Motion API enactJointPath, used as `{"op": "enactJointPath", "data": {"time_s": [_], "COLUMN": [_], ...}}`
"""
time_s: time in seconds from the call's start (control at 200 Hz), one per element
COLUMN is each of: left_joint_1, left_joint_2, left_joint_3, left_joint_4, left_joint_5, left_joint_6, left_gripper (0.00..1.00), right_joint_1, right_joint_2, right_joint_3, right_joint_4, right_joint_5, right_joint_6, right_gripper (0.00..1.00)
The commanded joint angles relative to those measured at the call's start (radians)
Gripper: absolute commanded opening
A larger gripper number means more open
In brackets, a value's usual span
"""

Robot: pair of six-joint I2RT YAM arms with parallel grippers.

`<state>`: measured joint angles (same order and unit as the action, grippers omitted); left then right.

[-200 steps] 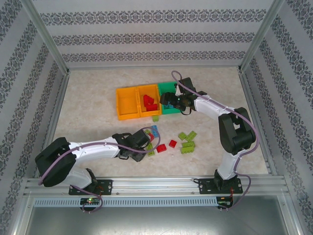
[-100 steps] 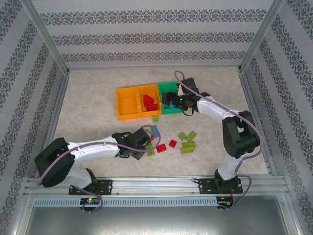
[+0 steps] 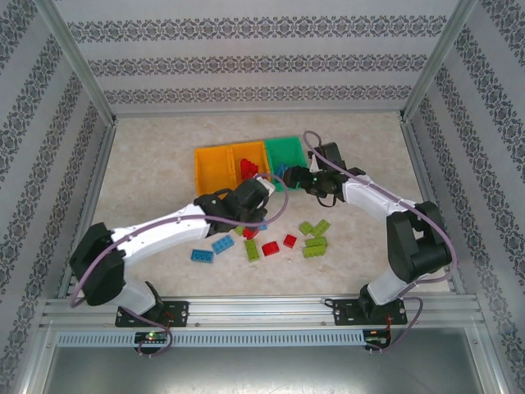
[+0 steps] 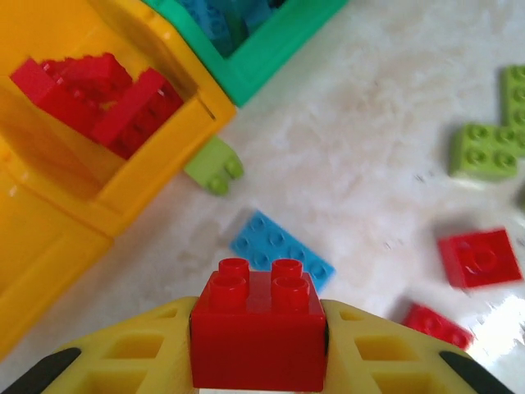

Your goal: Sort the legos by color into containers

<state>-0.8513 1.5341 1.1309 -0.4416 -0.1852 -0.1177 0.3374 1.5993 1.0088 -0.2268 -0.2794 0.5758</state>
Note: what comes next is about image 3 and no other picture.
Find grey metal panel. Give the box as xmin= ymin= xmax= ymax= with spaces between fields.
xmin=43 ymin=346 xmax=501 ymax=394

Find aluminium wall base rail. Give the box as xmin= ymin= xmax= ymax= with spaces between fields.
xmin=111 ymin=107 xmax=405 ymax=119

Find slotted grey cable tray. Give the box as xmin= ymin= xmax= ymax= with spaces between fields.
xmin=55 ymin=330 xmax=368 ymax=349

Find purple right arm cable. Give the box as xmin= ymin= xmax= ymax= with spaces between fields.
xmin=302 ymin=130 xmax=458 ymax=355

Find aluminium frame leg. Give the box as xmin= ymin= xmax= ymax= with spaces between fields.
xmin=20 ymin=326 xmax=58 ymax=394
xmin=471 ymin=324 xmax=518 ymax=394

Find orange plastic bin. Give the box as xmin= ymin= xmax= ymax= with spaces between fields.
xmin=194 ymin=144 xmax=239 ymax=198
xmin=229 ymin=140 xmax=274 ymax=186

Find aluminium frame post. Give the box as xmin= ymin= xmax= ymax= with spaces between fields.
xmin=34 ymin=0 xmax=119 ymax=124
xmin=398 ymin=0 xmax=480 ymax=123

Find thin black right gripper cable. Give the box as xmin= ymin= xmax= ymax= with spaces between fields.
xmin=314 ymin=191 xmax=343 ymax=208

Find circuit board with green light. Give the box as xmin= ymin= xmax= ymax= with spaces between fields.
xmin=134 ymin=330 xmax=171 ymax=344

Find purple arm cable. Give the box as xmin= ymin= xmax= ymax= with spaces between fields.
xmin=302 ymin=130 xmax=458 ymax=355
xmin=70 ymin=172 xmax=290 ymax=359

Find aluminium side rail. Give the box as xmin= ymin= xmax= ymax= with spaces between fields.
xmin=399 ymin=117 xmax=467 ymax=295
xmin=57 ymin=118 xmax=119 ymax=299

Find circuit board with orange light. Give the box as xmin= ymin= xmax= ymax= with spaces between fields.
xmin=363 ymin=328 xmax=394 ymax=344

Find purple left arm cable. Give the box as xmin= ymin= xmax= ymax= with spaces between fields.
xmin=70 ymin=172 xmax=290 ymax=359

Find green plastic bin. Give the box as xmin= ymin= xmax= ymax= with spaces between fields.
xmin=264 ymin=135 xmax=311 ymax=194

